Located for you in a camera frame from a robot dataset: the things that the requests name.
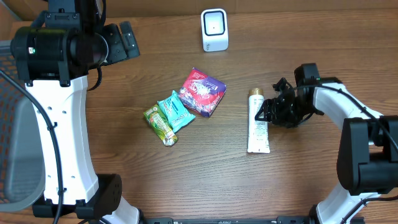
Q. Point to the white tube gold cap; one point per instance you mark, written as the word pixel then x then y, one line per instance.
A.
pixel 258 141

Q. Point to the grey plastic basket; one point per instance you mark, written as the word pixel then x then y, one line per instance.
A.
pixel 22 163

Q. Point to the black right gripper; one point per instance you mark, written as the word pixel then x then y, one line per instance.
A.
pixel 278 105

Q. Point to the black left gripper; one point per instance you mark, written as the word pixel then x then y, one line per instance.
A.
pixel 125 39

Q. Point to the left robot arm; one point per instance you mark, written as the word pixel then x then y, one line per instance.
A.
pixel 53 57

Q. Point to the white barcode scanner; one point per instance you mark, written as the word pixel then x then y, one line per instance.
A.
pixel 214 30

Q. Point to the green noodle snack pack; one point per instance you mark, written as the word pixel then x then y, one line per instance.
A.
pixel 159 123

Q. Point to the teal wet wipes pack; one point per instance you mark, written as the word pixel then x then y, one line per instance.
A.
pixel 177 115

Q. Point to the red purple snack package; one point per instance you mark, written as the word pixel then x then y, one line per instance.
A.
pixel 201 92

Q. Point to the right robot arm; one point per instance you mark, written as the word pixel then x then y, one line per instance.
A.
pixel 367 158

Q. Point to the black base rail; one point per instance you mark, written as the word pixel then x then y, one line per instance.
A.
pixel 248 220

